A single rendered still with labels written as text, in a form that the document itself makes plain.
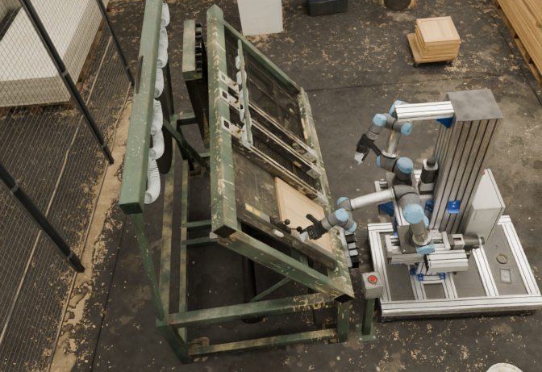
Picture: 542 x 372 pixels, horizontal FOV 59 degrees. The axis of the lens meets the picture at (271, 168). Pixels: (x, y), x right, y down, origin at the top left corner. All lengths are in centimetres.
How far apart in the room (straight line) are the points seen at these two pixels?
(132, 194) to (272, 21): 501
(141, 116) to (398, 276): 256
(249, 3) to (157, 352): 462
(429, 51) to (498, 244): 271
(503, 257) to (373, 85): 271
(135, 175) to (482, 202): 228
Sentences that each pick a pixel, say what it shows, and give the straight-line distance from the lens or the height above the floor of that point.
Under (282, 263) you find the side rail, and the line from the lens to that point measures 291.
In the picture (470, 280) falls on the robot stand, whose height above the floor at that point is 21.
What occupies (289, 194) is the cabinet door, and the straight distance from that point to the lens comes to 342.
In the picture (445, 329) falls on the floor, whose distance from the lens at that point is 437.
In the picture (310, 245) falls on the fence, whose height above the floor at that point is 116.
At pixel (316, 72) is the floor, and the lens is 638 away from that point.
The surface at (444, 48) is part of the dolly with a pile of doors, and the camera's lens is 636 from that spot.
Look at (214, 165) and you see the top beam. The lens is 281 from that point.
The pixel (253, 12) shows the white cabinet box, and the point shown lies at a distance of 700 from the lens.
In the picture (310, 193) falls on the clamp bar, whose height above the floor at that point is 108.
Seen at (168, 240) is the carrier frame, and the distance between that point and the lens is 394.
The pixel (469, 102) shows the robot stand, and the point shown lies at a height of 203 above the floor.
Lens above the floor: 395
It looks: 49 degrees down
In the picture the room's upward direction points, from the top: 9 degrees counter-clockwise
